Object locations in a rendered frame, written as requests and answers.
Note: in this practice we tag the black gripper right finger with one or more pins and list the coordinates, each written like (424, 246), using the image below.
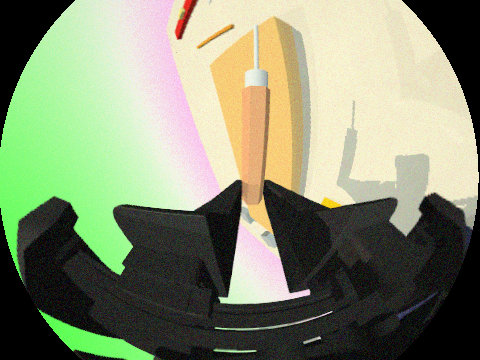
(307, 234)

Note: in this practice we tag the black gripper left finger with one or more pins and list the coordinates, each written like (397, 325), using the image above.
(208, 233)

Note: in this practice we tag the red flat bar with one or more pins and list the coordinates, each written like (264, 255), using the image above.
(184, 14)

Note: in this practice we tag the orange thin bar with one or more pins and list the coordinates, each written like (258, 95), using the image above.
(230, 26)

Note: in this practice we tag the yellow flat bar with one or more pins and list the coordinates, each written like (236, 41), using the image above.
(329, 203)

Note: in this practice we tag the tan rectangular panel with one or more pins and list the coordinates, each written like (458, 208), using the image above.
(285, 142)

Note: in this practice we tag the awl with tan handle and thin metal point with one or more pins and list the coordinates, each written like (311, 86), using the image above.
(256, 106)

